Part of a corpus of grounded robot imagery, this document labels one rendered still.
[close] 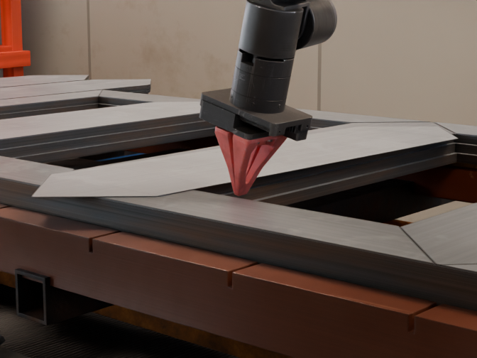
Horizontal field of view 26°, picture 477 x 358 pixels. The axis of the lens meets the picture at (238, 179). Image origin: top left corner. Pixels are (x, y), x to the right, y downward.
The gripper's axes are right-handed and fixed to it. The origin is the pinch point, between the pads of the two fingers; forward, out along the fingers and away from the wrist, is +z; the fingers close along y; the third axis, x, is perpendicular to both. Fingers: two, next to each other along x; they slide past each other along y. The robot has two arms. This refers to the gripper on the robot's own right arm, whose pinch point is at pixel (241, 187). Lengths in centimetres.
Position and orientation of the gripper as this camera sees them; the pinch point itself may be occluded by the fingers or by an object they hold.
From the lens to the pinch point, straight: 108.3
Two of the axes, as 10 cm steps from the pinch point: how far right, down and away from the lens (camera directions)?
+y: -7.4, -3.5, 5.8
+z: -1.7, 9.2, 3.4
